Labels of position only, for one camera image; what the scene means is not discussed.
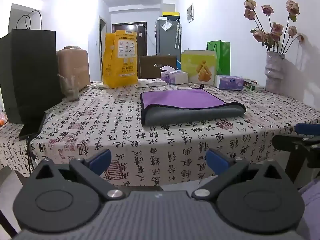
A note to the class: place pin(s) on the purple and grey towel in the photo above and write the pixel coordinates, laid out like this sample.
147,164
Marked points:
185,100

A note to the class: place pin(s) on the brown cardboard box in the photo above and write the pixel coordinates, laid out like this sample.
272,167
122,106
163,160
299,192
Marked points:
75,65

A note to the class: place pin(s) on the calligraphy print tablecloth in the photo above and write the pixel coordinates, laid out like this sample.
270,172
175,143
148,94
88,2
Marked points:
150,142

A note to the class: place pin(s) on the clear glass cup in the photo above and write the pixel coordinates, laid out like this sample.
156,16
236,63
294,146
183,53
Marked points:
68,87

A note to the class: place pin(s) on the white wall picture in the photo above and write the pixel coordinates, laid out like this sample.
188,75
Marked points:
190,12

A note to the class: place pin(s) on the flat white box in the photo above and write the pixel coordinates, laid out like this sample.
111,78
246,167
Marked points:
151,82

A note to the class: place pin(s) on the stack of small books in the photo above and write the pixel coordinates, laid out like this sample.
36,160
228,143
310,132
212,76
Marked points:
253,85

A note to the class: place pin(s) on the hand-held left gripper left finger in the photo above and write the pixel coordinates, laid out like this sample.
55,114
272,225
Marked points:
99,159

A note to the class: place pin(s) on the white textured vase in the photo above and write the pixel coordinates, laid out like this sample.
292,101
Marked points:
274,72

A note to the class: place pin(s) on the purple and white tissue pack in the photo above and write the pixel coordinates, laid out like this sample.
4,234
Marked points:
229,82

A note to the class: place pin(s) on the grey refrigerator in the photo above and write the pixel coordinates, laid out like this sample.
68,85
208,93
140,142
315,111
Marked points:
166,37

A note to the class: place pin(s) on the dark brown door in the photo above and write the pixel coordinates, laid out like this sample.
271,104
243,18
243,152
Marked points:
130,37

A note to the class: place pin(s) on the dark brown storage box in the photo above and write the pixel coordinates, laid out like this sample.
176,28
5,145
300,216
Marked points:
152,67

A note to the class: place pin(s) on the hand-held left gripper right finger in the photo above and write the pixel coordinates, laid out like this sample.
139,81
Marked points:
217,160

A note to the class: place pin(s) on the dried pink roses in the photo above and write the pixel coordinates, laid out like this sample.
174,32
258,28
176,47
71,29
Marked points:
273,30

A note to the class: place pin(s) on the hanging folded umbrella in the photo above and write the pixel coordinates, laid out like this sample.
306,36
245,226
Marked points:
178,33

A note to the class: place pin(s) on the yellow and black box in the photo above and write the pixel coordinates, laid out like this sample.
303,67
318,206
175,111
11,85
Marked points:
171,14

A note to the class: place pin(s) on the black paper bag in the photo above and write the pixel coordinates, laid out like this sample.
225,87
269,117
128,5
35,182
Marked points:
27,75

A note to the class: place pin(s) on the green paper bag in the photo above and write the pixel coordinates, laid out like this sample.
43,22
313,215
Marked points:
223,57

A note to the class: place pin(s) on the yellow-green gift box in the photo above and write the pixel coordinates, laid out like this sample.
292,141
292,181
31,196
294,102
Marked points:
198,67

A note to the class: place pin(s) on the person's purple clothing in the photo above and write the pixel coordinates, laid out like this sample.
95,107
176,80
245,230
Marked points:
310,212

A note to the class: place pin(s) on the yellow paper bag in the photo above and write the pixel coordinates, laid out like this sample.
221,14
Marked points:
120,60

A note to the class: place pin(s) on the black smartphone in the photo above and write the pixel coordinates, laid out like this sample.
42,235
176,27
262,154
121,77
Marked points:
32,127

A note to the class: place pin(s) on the orange fruit bag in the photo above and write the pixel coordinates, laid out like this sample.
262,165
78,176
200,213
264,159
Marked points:
2,118

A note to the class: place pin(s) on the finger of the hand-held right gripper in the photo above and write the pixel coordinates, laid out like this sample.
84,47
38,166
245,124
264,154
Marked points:
307,129

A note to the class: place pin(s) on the purple tissue box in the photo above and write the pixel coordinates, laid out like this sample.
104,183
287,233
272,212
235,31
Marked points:
175,77

